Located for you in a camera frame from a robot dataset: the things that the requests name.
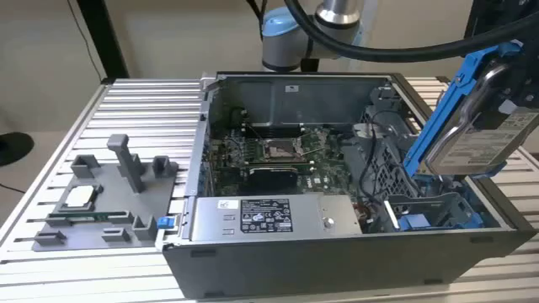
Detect hard disk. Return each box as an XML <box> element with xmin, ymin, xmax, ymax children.
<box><xmin>402</xmin><ymin>40</ymin><xmax>539</xmax><ymax>181</ymax></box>

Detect grey perforated disk bay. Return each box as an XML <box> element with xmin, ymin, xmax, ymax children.
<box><xmin>338</xmin><ymin>104</ymin><xmax>504</xmax><ymax>234</ymax></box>

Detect blue plastic bay part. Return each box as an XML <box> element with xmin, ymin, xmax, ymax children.
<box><xmin>397</xmin><ymin>214</ymin><xmax>430</xmax><ymax>232</ymax></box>

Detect green motherboard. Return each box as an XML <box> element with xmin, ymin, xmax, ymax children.
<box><xmin>209</xmin><ymin>126</ymin><xmax>368</xmax><ymax>203</ymax></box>

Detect CPU socket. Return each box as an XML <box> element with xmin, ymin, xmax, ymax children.
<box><xmin>261</xmin><ymin>138</ymin><xmax>305</xmax><ymax>162</ymax></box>

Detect black graphics card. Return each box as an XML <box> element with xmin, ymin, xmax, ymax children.
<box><xmin>238</xmin><ymin>166</ymin><xmax>300</xmax><ymax>194</ymax></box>

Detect silver power supply unit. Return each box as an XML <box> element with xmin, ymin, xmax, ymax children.
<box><xmin>188</xmin><ymin>194</ymin><xmax>364</xmax><ymax>242</ymax></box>

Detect dark grey PC case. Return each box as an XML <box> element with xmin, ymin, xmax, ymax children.
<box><xmin>154</xmin><ymin>71</ymin><xmax>539</xmax><ymax>300</ymax></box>

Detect grey parts rack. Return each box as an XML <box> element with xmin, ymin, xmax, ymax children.
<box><xmin>32</xmin><ymin>134</ymin><xmax>180</xmax><ymax>253</ymax></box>

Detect green RAM stick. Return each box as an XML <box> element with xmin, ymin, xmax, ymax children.
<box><xmin>46</xmin><ymin>213</ymin><xmax>129</xmax><ymax>221</ymax></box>

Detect silver CPU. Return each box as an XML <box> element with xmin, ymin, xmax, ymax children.
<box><xmin>66</xmin><ymin>186</ymin><xmax>97</xmax><ymax>208</ymax></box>

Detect black round stand base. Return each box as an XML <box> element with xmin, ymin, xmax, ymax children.
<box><xmin>0</xmin><ymin>131</ymin><xmax>34</xmax><ymax>167</ymax></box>

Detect thin black case wire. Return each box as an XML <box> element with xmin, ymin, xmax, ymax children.
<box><xmin>360</xmin><ymin>110</ymin><xmax>398</xmax><ymax>203</ymax></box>

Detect locking lever wire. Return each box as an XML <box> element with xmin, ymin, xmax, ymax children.
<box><xmin>305</xmin><ymin>132</ymin><xmax>328</xmax><ymax>155</ymax></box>

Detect red wire bundle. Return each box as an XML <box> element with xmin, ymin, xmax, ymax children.
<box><xmin>354</xmin><ymin>203</ymin><xmax>378</xmax><ymax>225</ymax></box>

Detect black cables behind arm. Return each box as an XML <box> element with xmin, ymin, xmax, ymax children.
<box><xmin>245</xmin><ymin>0</ymin><xmax>273</xmax><ymax>40</ymax></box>

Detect black upright post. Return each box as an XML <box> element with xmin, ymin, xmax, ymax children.
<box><xmin>74</xmin><ymin>0</ymin><xmax>130</xmax><ymax>80</ymax></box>

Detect thin black wall cable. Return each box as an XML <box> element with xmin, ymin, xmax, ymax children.
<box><xmin>65</xmin><ymin>0</ymin><xmax>110</xmax><ymax>85</ymax></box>

